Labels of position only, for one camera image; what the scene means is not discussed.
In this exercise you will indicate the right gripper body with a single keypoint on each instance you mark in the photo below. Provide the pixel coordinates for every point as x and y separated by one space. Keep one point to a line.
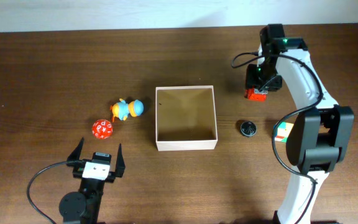
263 76

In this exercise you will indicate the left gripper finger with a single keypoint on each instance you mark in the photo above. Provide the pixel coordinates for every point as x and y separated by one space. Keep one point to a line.
75 154
120 164

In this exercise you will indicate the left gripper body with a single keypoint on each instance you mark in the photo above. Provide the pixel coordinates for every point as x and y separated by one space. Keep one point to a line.
110 176

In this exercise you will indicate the red toy car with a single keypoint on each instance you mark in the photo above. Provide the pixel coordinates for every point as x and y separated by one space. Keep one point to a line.
254 95

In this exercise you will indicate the multicolour puzzle cube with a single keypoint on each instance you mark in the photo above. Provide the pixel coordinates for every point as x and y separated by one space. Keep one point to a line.
283 132

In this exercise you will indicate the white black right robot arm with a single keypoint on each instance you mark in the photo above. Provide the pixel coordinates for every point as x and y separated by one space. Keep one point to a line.
320 134

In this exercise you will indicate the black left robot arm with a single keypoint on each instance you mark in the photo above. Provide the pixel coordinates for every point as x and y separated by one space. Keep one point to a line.
82 206

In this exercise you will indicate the red letter polyhedral die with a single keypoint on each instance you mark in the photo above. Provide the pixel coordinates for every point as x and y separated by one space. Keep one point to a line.
102 129

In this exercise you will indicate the black round cap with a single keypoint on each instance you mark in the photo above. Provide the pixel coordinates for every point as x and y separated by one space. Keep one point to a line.
248 129

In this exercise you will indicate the orange blue duck toy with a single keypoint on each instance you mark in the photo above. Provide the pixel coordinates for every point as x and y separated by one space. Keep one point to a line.
121 110

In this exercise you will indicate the beige open cardboard box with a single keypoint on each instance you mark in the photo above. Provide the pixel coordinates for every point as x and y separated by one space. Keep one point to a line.
185 118

